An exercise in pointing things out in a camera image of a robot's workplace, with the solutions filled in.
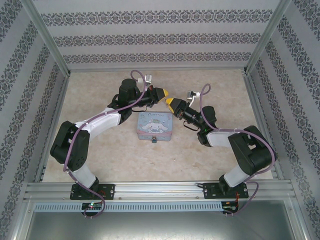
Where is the light blue cartoon tin box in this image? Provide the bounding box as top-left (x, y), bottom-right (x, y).
top-left (136, 111), bottom-right (174, 142)

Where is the grey metal sheet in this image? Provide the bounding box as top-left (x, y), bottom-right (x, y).
top-left (23, 210), bottom-right (302, 240)

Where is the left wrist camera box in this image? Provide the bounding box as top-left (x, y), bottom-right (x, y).
top-left (136, 73), bottom-right (154, 86)

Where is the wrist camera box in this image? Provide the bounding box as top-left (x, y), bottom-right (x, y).
top-left (186, 90), bottom-right (201, 107)
top-left (136, 73), bottom-right (154, 86)

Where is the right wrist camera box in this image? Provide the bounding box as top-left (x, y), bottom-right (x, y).
top-left (186, 90), bottom-right (201, 107)

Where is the aluminium side rail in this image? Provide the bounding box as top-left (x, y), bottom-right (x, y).
top-left (243, 72), bottom-right (284, 180)
top-left (34, 72), bottom-right (71, 183)

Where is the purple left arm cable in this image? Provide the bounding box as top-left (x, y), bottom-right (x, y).
top-left (62, 69), bottom-right (154, 219)

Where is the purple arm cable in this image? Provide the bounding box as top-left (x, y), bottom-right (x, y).
top-left (198, 83), bottom-right (278, 216)
top-left (62, 69), bottom-right (154, 219)

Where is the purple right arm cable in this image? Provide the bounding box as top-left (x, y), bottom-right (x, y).
top-left (198, 83), bottom-right (278, 216)

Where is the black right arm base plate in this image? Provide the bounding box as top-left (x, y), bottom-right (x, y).
top-left (202, 182), bottom-right (249, 200)

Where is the aluminium mounting rail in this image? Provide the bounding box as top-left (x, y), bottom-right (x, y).
top-left (24, 180), bottom-right (296, 201)

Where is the aluminium frame post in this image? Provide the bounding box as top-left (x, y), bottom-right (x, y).
top-left (20, 0), bottom-right (71, 76)
top-left (242, 0), bottom-right (292, 75)

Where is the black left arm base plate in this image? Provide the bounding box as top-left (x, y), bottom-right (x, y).
top-left (70, 183), bottom-right (116, 201)

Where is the slotted grey cable duct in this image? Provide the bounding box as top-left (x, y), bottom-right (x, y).
top-left (33, 201), bottom-right (224, 213)

